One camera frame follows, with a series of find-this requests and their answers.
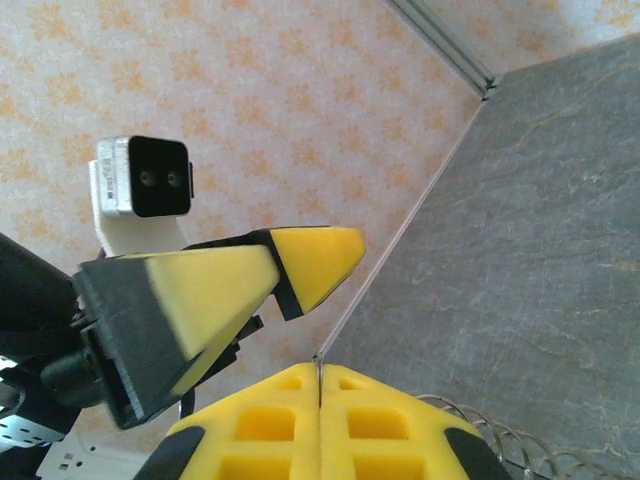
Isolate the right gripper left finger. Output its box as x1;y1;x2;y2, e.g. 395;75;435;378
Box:
132;362;321;480

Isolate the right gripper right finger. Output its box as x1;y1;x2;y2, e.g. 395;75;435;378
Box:
319;363;514;480

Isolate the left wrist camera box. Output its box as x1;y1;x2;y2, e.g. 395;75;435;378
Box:
88;133;197;257

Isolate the aluminium corner post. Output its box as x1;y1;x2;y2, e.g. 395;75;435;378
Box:
388;0;498;102

